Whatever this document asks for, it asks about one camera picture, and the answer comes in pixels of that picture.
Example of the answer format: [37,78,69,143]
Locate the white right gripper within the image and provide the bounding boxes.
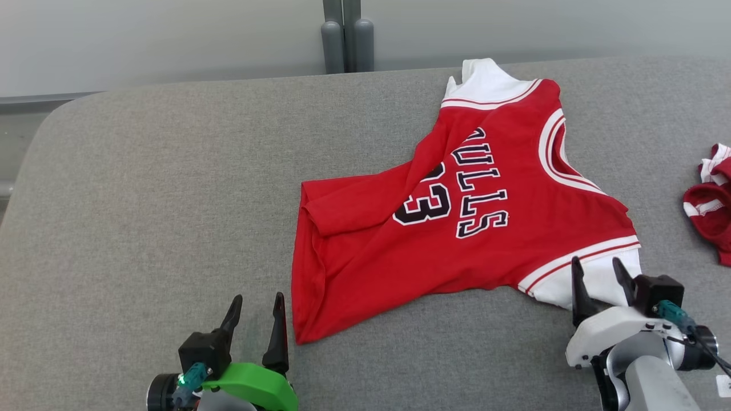
[565,256,686,369]

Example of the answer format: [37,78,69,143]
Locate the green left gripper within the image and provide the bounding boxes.
[201,292,299,411]

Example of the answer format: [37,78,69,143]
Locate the red shorts with white stripe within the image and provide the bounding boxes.
[682,143,731,267]

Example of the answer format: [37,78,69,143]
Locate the red Bulls basketball jersey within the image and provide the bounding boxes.
[291,58,642,345]

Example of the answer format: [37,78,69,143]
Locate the grey fabric sofa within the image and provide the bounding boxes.
[0,55,731,411]

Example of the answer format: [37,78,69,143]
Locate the black cable with teal plug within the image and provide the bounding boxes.
[171,362,209,409]
[656,300,731,377]

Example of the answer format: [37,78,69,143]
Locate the grey partition post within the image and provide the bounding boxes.
[343,0,375,73]
[320,0,346,75]

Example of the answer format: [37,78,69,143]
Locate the grey wall rail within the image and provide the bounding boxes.
[0,91,103,114]

